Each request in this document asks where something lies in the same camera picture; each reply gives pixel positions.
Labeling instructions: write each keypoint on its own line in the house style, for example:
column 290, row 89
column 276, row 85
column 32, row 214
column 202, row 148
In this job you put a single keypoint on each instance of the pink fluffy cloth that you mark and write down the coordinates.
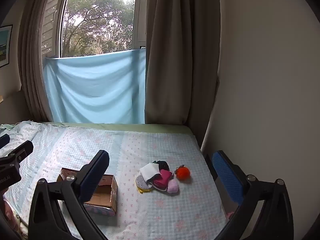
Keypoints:
column 173, row 186

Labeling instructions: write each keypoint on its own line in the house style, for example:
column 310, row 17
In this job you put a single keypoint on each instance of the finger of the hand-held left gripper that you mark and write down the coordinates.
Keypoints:
column 21, row 151
column 3, row 140

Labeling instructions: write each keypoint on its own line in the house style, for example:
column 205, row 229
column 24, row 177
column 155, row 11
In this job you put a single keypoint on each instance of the orange pom-pom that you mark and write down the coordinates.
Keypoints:
column 183, row 173

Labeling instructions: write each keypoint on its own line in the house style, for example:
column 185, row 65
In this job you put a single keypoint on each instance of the wall poster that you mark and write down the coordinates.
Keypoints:
column 4, row 45

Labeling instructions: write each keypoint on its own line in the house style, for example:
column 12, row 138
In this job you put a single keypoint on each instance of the cardboard box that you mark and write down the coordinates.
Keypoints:
column 103, row 195

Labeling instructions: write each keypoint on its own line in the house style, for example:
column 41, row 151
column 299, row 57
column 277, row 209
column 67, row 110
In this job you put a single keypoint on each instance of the black sock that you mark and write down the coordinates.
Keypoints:
column 163, row 164

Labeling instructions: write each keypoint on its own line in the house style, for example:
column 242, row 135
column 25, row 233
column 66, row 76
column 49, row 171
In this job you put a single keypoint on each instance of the magenta pouch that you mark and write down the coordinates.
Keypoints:
column 162, row 177

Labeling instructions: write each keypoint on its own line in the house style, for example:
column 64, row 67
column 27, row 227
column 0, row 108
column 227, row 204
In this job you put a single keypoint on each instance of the silver glitter scouring pad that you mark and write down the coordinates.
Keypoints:
column 142, row 183

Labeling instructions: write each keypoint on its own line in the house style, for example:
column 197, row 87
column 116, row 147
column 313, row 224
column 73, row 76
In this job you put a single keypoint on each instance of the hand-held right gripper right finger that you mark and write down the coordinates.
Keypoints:
column 227, row 180

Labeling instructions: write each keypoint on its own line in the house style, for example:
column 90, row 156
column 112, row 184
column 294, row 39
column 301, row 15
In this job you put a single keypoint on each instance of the light blue hanging cloth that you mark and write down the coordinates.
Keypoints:
column 100, row 85

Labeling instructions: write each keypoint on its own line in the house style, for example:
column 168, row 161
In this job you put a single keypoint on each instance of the light blue printed blanket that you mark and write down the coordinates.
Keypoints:
column 155, row 215

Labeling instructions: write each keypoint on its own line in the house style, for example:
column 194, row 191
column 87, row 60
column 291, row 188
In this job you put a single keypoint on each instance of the green bed sheet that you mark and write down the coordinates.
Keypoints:
column 150, row 127

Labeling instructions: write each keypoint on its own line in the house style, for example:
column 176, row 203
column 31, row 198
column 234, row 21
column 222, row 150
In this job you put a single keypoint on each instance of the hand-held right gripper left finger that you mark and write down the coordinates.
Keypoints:
column 96, row 180

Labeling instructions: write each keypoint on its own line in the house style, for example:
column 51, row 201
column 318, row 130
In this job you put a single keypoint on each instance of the brown curtain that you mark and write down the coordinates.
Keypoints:
column 175, row 55
column 31, row 62

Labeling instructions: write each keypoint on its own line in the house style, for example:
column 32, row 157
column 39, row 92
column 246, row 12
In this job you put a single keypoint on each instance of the white cloth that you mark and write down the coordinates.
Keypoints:
column 149, row 171

